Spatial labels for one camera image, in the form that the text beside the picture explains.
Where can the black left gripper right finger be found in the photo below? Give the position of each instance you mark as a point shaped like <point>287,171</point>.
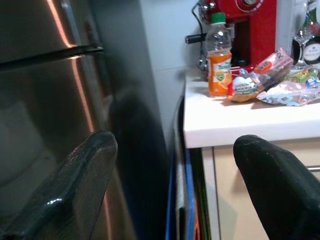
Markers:
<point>280,190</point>

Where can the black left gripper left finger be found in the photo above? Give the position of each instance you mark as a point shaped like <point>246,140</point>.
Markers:
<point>70,187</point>

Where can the stainless steel fridge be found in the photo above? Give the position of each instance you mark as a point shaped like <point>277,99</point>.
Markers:
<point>37,87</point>

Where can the beige kitchen cabinet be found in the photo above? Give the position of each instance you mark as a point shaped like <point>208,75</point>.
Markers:
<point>250,195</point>

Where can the green cutting board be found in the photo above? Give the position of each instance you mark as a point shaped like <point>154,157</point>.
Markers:
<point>202,187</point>

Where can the orange cutting board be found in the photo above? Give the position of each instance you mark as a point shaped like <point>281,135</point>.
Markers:
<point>197,225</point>

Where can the grey board with blue rim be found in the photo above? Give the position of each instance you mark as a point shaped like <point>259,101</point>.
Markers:
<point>181,175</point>

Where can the white blue snack packet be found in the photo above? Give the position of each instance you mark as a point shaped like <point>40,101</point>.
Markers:
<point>243,88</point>

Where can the green snack packet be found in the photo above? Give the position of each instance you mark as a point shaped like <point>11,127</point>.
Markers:
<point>303,73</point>

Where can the red pink snack packet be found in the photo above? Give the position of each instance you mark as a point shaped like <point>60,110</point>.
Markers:
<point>273,63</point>

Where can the dark wine bottle white label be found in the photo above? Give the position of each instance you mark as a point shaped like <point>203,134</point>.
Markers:
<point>312,51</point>

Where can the clear wine glass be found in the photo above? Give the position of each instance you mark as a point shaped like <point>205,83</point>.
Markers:
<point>298,42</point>

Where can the red coffee machine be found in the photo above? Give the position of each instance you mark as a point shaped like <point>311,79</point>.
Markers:
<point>262,32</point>

